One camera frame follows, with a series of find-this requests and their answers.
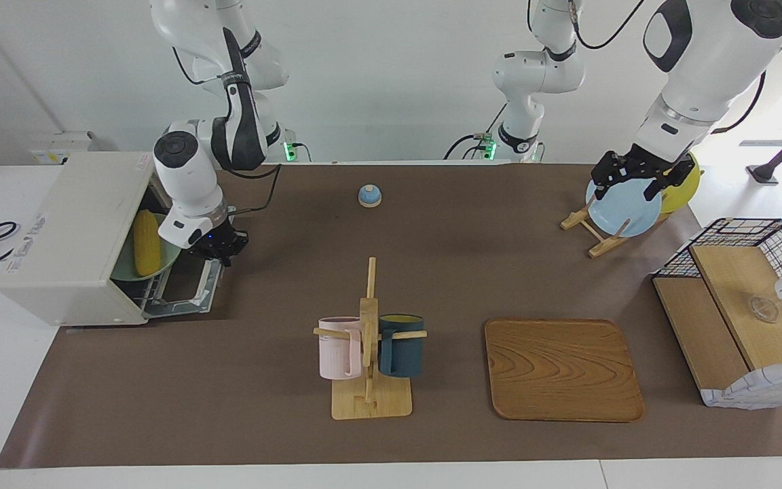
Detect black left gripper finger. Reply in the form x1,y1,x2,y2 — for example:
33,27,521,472
644,170,681,202
591,175,620,202

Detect glass oven door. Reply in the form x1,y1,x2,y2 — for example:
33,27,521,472
143,255,224,320

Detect light green plate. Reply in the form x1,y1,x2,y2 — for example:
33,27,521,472
110,212,183,282

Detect yellow corn cob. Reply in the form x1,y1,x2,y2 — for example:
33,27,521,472
133,211,162,278

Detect beige toaster oven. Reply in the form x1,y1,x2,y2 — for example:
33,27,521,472
0,151,225,328

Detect yellow plate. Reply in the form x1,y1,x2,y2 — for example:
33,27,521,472
659,153,702,215

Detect light blue plate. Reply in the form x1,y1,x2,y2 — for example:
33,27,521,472
585,166,663,238

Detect wooden plate rack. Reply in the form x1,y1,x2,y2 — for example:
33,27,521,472
560,180,704,259

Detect pink mug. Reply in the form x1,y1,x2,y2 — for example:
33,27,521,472
317,316,365,380

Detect small clear glass bowl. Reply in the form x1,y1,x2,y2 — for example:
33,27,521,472
747,296,781,323

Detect brown table mat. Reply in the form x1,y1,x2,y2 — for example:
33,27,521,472
0,163,782,469

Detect wooden tray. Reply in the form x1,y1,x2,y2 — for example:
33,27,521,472
484,319,646,423

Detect dark blue mug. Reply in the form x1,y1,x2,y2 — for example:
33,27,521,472
377,314,426,378

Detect wooden mug tree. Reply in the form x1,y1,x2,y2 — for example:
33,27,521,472
313,257,428,420

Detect wooden shelf box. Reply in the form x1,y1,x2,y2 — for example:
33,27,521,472
652,268,782,410

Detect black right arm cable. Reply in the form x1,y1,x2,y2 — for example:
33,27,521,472
225,163,283,217

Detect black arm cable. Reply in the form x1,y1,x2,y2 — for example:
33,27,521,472
567,0,768,135
225,163,283,217

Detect oven wire rack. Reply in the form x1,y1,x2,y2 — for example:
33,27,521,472
118,272,164,308

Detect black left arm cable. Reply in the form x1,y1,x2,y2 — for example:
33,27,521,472
567,0,768,135

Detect white wall socket box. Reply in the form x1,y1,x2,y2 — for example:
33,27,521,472
29,131,117,166

